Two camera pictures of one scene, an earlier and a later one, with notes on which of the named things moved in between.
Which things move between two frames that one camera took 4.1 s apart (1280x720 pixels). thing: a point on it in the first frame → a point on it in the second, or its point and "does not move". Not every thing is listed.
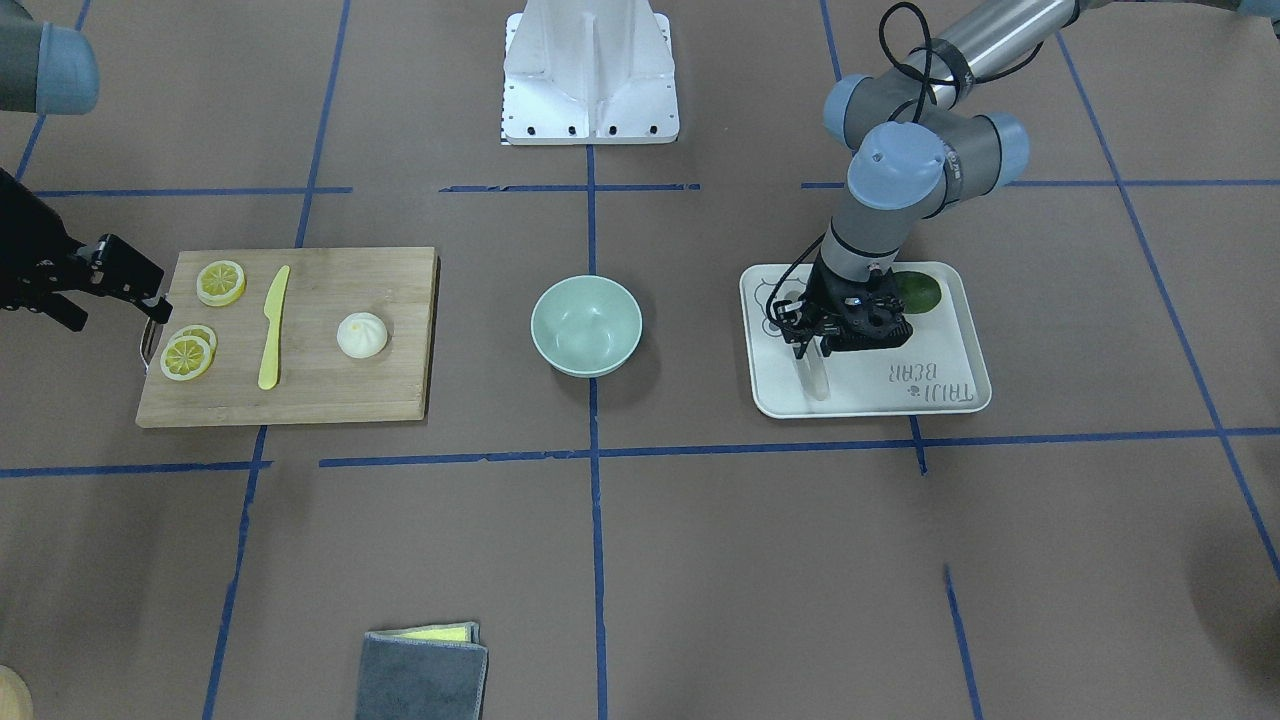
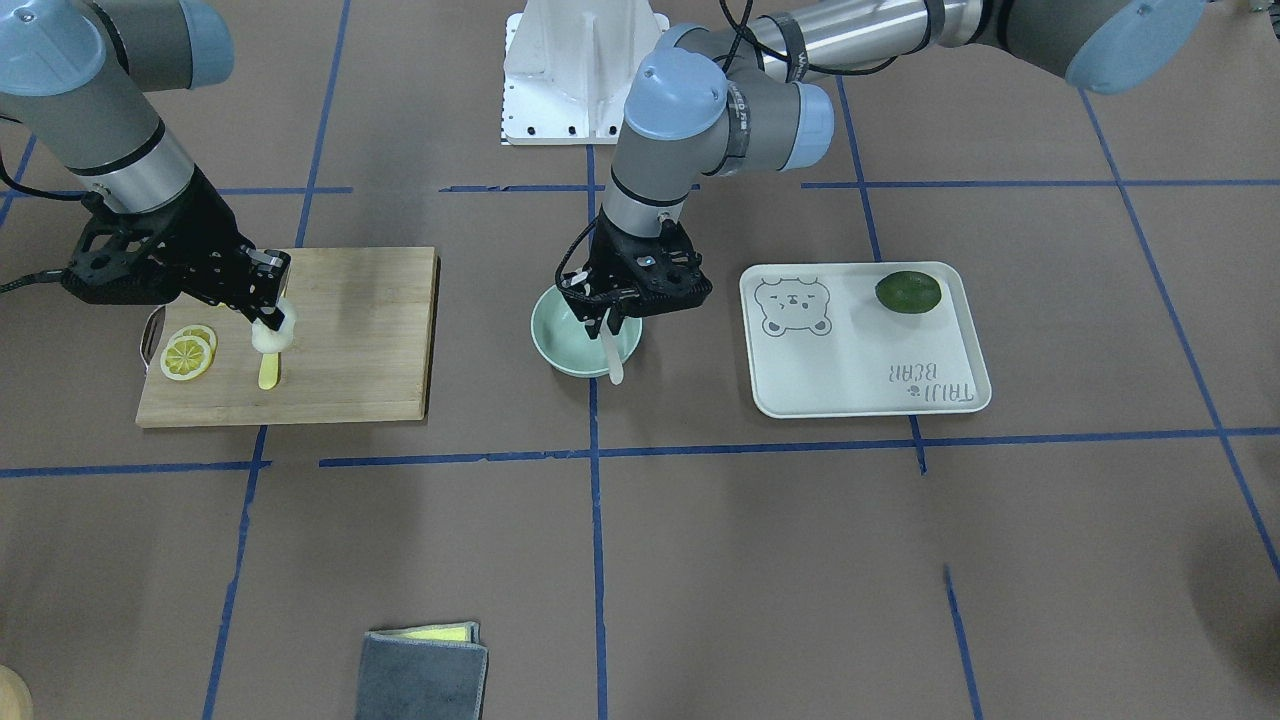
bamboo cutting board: x=316 y=382 does not move
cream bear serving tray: x=939 y=368 does not move
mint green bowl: x=587 y=325 does not move
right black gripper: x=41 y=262 → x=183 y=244
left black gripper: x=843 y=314 → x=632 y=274
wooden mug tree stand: x=16 y=700 does not move
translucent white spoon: x=819 y=369 → x=615 y=363
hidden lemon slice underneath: x=199 y=331 does not move
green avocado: x=918 y=292 does not move
